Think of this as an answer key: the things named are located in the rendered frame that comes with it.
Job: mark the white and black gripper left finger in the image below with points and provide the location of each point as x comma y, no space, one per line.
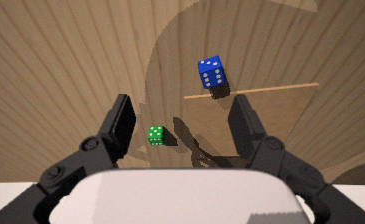
35,204

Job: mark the blue die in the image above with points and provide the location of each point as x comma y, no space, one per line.
211,72

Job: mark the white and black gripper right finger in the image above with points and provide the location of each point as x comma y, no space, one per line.
328,204

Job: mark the green die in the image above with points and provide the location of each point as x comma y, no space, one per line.
156,135

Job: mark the brown flat mat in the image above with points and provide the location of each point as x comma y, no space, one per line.
278,109

